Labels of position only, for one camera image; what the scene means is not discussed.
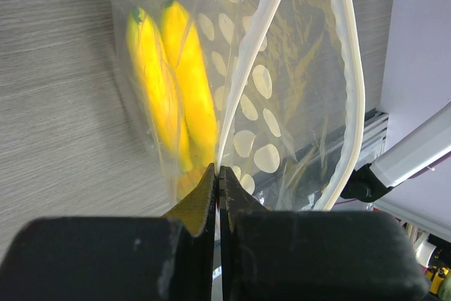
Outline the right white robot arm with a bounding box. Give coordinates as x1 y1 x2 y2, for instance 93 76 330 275
340 104 450 203

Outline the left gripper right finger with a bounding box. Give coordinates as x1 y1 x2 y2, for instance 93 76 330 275
218 167 428 300

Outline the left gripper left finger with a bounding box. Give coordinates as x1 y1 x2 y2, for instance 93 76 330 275
1 166 216 300

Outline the clear polka dot zip bag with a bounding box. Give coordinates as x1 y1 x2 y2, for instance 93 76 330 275
111 0 365 211

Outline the yellow banana bunch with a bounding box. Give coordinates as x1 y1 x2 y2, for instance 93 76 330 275
125 0 218 200

